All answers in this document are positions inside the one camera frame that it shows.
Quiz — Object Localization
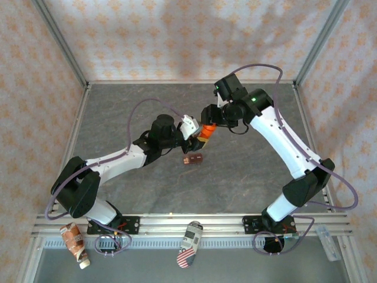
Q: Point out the aluminium table edge rail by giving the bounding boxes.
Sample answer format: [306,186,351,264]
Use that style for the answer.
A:
[47,84,92,213]
[291,84,336,213]

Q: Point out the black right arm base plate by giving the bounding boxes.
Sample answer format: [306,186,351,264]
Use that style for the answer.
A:
[242,215,296,236]

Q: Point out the flag print case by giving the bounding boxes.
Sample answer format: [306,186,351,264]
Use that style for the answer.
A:
[176,220,204,269]

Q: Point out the brown translucent pill organizer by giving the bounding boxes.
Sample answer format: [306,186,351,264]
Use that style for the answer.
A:
[181,153,204,166]

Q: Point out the aluminium frame post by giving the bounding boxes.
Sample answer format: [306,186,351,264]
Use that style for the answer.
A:
[293,0,352,86]
[31,0,89,86]

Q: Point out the brown squeeze tube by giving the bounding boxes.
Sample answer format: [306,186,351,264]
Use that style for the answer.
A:
[59,223,91,269]

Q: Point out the clear plastic syringe package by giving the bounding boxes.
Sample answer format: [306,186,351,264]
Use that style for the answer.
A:
[315,225,342,262]

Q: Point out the grey slotted cable duct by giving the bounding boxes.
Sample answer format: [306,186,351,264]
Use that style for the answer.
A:
[44,238,325,250]

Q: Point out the orange pill bottle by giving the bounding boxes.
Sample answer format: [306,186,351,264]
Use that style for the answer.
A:
[199,126,216,140]

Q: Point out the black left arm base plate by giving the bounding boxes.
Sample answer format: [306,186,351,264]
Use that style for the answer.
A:
[87,216,141,236]

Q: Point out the aluminium front rail beam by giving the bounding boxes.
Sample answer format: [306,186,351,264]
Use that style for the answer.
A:
[31,213,354,238]

